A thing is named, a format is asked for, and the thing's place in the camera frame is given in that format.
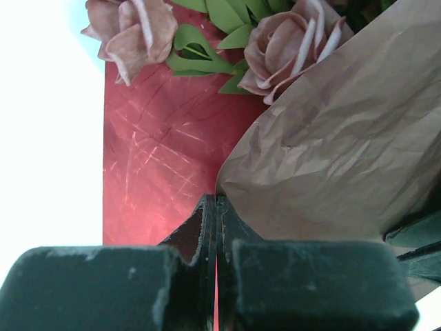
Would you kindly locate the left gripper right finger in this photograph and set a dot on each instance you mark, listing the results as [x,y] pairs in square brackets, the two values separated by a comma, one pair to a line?
[307,285]

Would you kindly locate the red wrapping paper sheet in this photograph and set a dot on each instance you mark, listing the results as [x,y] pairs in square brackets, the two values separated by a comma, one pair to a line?
[349,152]

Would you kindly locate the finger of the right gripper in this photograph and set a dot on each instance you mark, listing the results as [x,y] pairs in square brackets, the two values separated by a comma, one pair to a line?
[422,238]

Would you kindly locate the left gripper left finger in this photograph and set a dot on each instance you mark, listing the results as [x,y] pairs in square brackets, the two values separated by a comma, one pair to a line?
[169,286]

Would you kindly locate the dusty pink flower stem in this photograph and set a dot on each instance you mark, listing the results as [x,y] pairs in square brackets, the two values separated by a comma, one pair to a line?
[264,46]

